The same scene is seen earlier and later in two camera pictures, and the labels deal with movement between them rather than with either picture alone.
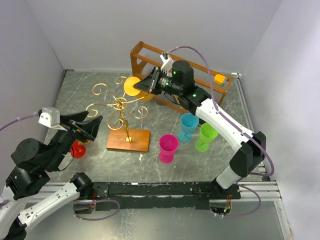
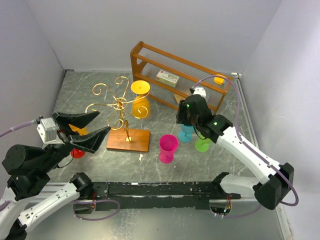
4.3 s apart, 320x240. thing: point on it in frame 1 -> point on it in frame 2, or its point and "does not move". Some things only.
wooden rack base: (128, 139) does not move
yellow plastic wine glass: (131, 90) -> (140, 105)
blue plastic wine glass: (188, 123) does not move
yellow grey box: (219, 79) does not move
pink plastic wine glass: (168, 144) does not move
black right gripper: (146, 84) -> (181, 115)
